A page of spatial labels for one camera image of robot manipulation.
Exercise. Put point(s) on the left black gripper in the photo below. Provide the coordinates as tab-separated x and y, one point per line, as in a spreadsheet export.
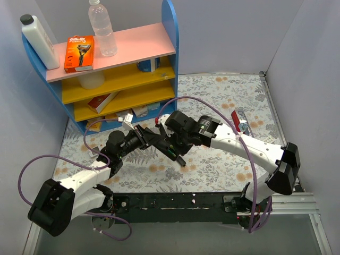
143	135

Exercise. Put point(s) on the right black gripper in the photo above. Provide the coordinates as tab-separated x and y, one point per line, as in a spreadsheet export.
177	145

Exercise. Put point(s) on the large black remote control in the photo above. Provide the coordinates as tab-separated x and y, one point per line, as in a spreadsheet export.
167	148

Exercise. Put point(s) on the black battery cover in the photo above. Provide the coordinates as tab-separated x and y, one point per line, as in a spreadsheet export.
181	161

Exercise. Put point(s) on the green battery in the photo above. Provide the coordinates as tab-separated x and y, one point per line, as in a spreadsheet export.
171	151

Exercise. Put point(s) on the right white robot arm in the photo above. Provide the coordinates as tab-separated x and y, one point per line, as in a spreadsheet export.
281	163

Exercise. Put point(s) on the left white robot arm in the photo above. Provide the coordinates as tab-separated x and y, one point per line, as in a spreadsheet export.
58	202

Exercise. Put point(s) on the small white remote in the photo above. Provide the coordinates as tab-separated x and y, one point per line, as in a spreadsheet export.
270	139

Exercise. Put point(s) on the white soap boxes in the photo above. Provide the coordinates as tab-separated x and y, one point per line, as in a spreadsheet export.
138	112

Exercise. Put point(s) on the yellow box bottom shelf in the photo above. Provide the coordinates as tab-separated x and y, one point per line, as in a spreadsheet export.
94	125

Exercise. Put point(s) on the blue pink yellow shelf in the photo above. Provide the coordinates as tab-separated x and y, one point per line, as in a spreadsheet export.
135	88

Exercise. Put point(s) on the red white carton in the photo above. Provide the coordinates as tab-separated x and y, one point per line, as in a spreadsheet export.
97	104

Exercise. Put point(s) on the blue white can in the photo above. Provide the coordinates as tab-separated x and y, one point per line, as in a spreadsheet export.
149	66

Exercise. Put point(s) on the red toothpaste box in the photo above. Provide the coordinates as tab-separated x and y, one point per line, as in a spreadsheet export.
241	122

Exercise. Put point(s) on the white jar on shelf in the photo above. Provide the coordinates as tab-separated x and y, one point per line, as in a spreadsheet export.
91	80

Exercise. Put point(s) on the orange razor box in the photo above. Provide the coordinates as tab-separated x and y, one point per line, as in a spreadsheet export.
79	55

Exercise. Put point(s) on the clear plastic water bottle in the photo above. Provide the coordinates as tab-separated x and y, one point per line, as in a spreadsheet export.
102	27

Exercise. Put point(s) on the white bottle black cap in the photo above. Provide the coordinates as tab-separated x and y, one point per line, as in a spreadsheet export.
39	40

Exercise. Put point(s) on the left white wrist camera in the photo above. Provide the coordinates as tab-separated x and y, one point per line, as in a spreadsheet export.
126	121

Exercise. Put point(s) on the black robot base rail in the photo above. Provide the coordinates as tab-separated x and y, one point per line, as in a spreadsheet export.
179	207

